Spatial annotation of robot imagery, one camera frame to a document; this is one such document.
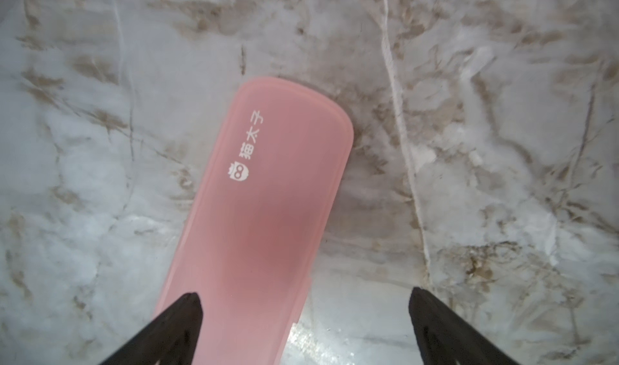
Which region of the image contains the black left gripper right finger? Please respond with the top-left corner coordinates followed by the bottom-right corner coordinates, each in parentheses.
top-left (409, 287), bottom-right (517, 365)

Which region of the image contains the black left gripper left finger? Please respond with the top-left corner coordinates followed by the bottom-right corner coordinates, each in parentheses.
top-left (102, 293), bottom-right (203, 365)

